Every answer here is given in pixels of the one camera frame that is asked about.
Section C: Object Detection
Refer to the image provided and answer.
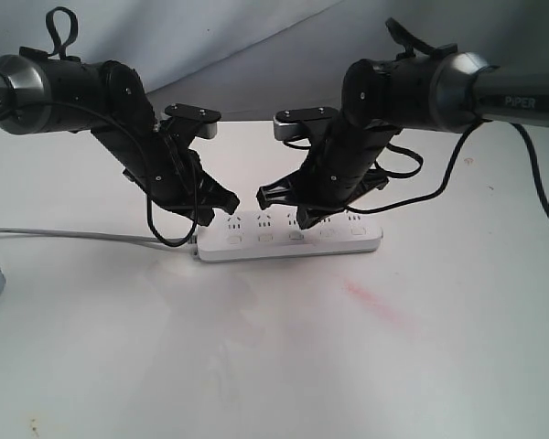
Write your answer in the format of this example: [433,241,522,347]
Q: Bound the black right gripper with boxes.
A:
[256,116,389,230]

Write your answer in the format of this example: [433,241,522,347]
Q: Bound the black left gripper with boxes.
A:
[91,116,239,227]

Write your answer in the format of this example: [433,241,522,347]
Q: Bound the white five-outlet power strip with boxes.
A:
[194,207,383,262]

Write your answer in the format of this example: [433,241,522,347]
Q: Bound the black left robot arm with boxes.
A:
[0,48,239,226]

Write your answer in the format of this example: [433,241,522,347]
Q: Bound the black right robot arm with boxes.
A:
[256,52,549,230]

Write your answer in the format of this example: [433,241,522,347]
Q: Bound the grey backdrop cloth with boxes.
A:
[0,1,549,121]

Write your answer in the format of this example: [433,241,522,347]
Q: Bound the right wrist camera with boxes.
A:
[274,107,339,142]

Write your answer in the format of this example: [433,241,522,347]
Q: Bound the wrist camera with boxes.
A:
[274,107,339,142]
[164,103,221,140]

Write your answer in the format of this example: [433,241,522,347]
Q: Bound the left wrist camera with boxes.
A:
[164,103,221,140]

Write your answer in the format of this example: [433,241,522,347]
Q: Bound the grey power cable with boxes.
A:
[0,227,199,247]

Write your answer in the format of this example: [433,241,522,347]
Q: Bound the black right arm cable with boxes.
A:
[283,17,549,252]

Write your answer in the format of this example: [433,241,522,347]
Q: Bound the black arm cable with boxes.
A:
[0,8,211,248]
[283,17,549,252]

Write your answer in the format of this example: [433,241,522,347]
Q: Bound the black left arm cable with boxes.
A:
[0,8,211,248]

